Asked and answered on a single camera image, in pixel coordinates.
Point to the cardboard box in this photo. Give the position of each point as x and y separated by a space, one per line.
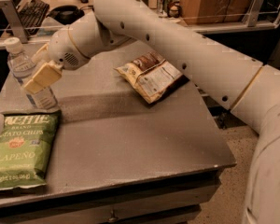
213 11

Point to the black headphones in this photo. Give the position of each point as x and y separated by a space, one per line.
66 14

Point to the green jalapeno chip bag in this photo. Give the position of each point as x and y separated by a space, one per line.
25 145

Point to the small round jar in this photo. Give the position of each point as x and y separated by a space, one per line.
174 12

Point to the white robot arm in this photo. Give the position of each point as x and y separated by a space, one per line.
246 87

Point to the metal can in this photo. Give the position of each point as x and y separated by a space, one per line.
163 7

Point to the left metal rail bracket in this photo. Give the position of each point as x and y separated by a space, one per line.
14 20

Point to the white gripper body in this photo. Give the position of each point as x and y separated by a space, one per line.
62 49

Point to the brown chip bag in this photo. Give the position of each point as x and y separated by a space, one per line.
152 76

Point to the metal rail bracket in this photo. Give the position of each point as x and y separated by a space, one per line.
14 20
251 16

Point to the grey drawer with handle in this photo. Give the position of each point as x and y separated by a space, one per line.
169 201

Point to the black keyboard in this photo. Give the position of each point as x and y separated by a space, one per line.
32 15

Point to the clear plastic water bottle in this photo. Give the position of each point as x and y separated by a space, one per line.
21 67

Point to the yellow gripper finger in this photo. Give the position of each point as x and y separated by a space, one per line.
44 75
41 55

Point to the right metal rail bracket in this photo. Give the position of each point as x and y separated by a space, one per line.
251 16

